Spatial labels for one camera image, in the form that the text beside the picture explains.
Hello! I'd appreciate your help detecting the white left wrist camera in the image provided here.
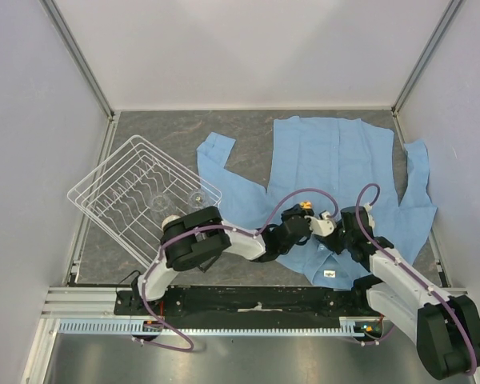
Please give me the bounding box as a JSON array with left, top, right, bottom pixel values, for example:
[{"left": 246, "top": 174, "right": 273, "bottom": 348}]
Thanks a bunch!
[{"left": 305, "top": 210, "right": 337, "bottom": 238}]

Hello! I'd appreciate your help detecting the light blue button shirt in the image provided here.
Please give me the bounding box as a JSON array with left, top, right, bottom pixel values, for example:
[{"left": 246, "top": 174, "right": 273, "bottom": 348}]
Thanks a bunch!
[{"left": 194, "top": 114, "right": 438, "bottom": 288}]

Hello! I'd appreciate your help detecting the light blue cable duct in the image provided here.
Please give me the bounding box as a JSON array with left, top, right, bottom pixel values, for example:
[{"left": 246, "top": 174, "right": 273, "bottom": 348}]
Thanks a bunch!
[{"left": 57, "top": 318, "right": 362, "bottom": 337}]

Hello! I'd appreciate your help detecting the white wire dish rack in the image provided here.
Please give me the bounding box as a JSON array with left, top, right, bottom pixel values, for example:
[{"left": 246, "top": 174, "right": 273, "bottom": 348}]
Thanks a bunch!
[{"left": 67, "top": 135, "right": 222, "bottom": 267}]

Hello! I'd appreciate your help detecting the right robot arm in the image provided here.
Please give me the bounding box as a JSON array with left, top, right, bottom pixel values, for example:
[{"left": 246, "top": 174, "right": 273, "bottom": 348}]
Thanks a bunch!
[{"left": 310, "top": 206, "right": 480, "bottom": 380}]

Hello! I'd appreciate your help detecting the aluminium frame rail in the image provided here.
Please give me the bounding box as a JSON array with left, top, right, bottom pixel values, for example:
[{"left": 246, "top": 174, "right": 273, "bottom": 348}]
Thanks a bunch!
[{"left": 22, "top": 286, "right": 121, "bottom": 384}]

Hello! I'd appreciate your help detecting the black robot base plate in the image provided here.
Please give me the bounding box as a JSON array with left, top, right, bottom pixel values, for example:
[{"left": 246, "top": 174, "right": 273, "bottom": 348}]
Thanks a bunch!
[{"left": 112, "top": 284, "right": 403, "bottom": 331}]

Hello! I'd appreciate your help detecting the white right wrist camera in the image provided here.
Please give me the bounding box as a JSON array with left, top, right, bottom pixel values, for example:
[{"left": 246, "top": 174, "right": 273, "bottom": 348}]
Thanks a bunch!
[{"left": 363, "top": 203, "right": 375, "bottom": 228}]

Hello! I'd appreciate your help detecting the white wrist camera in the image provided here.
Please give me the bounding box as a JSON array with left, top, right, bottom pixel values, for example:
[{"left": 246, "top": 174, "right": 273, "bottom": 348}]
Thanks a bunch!
[
  {"left": 305, "top": 210, "right": 337, "bottom": 238},
  {"left": 363, "top": 203, "right": 375, "bottom": 228}
]

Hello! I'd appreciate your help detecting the clear drinking glass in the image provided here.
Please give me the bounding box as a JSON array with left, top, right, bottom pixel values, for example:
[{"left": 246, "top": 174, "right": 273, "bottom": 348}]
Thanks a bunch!
[{"left": 148, "top": 193, "right": 172, "bottom": 214}]

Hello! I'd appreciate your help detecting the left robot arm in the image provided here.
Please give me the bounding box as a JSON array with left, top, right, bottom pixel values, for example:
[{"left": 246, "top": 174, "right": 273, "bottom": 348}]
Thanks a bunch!
[{"left": 116, "top": 202, "right": 314, "bottom": 314}]

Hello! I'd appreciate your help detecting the clear glass with base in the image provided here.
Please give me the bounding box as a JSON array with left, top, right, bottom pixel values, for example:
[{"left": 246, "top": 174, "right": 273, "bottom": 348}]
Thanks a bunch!
[{"left": 187, "top": 189, "right": 209, "bottom": 212}]

